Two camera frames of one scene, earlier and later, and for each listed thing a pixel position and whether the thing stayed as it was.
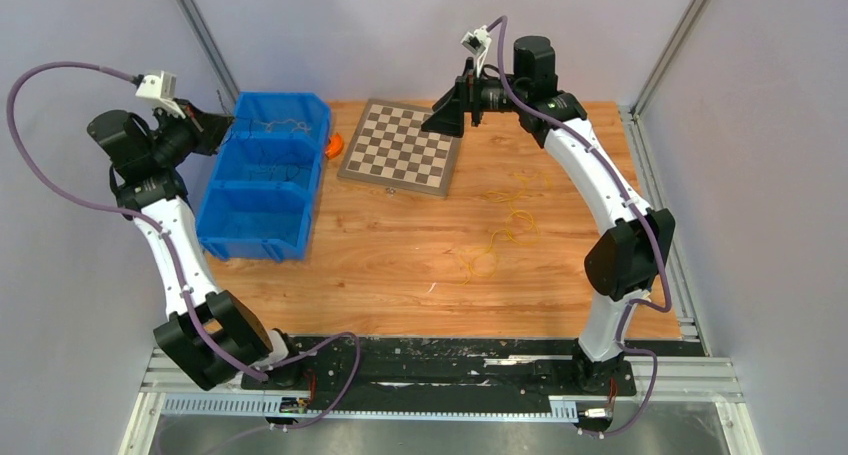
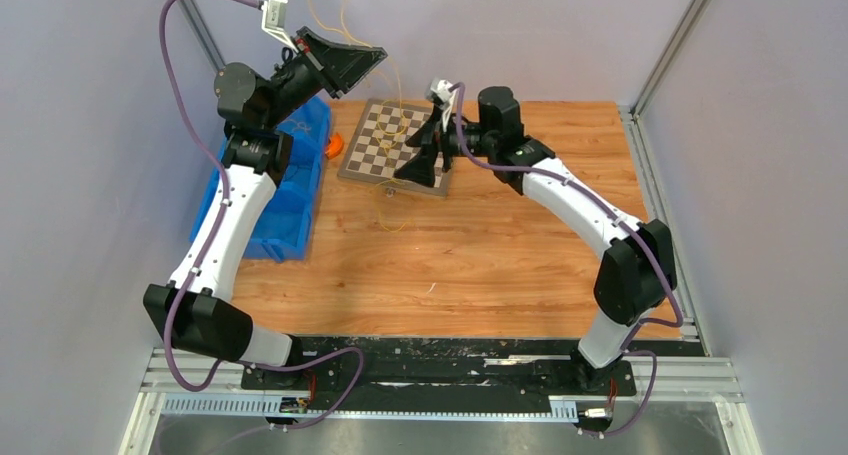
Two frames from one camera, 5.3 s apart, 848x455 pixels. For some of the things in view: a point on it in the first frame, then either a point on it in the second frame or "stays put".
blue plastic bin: (266, 177) stays put
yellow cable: (503, 197) → (351, 37)
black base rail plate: (363, 369) stays put
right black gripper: (450, 111) → (430, 140)
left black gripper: (206, 130) → (340, 67)
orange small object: (334, 146) stays put
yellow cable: (520, 228) → (376, 198)
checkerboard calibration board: (393, 151) stays put
